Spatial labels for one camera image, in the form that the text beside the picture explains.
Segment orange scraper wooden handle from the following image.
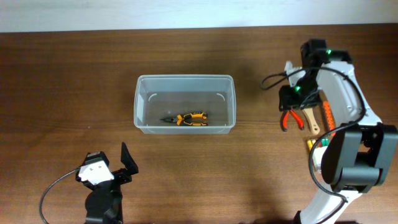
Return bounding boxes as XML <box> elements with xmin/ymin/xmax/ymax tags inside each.
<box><xmin>302</xmin><ymin>108</ymin><xmax>320</xmax><ymax>135</ymax></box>

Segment clear box of bits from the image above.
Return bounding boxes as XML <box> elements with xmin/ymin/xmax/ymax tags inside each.
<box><xmin>312</xmin><ymin>138</ymin><xmax>330</xmax><ymax>173</ymax></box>

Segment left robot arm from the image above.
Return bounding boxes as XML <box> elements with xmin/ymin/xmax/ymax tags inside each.
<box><xmin>75</xmin><ymin>142</ymin><xmax>139</xmax><ymax>224</ymax></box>

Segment red handled side cutters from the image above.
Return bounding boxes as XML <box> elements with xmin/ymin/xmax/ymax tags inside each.
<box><xmin>280</xmin><ymin>109</ymin><xmax>305</xmax><ymax>133</ymax></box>

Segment clear plastic container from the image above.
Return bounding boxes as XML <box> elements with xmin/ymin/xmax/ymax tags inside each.
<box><xmin>134</xmin><ymin>74</ymin><xmax>237</xmax><ymax>134</ymax></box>

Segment orange black long-nose pliers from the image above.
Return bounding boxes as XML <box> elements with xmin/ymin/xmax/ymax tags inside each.
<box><xmin>160</xmin><ymin>112</ymin><xmax>208</xmax><ymax>126</ymax></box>

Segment orange bit holder strip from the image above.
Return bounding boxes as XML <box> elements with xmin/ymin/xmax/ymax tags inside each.
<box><xmin>323</xmin><ymin>101</ymin><xmax>335</xmax><ymax>131</ymax></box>

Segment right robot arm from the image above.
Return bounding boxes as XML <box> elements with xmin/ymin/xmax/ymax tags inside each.
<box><xmin>279</xmin><ymin>39</ymin><xmax>397</xmax><ymax>223</ymax></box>

